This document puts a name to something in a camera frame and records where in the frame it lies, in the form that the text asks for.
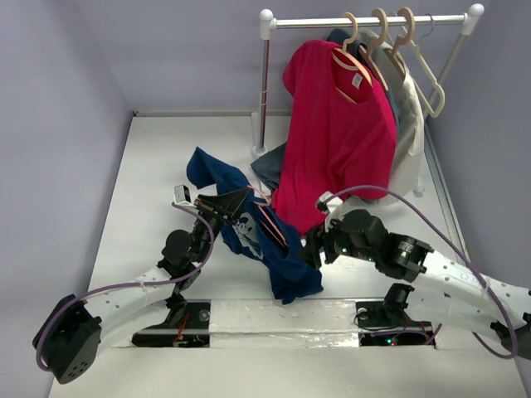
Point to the pink wire hanger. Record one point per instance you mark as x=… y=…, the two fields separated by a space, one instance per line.
x=268 y=222

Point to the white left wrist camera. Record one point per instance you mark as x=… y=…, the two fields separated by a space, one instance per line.
x=181 y=196

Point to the white t shirt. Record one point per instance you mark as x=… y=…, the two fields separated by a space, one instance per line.
x=409 y=152

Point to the wooden hanger with white shirt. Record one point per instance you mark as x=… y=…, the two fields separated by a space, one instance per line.
x=392 y=54

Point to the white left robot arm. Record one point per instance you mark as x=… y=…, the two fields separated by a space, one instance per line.
x=81 y=327

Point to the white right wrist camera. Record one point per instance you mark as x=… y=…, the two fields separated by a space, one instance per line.
x=330 y=205

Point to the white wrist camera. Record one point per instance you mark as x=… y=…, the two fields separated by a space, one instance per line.
x=330 y=205
x=181 y=196

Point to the white metal clothes rack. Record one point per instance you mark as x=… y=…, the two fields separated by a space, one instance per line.
x=433 y=104

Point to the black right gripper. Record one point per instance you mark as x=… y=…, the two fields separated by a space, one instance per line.
x=316 y=245

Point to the grey blue t shirt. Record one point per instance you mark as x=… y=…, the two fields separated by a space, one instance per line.
x=268 y=166

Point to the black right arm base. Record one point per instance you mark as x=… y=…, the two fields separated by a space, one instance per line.
x=384 y=323

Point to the red t shirt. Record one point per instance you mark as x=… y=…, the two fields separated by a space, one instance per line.
x=342 y=134

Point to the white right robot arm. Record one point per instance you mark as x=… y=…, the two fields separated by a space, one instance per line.
x=427 y=285

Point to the wooden hanger with red shirt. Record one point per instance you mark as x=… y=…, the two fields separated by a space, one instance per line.
x=354 y=62

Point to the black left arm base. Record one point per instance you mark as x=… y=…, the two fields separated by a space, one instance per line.
x=186 y=326

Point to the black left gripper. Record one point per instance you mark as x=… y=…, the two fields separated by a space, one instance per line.
x=225 y=206

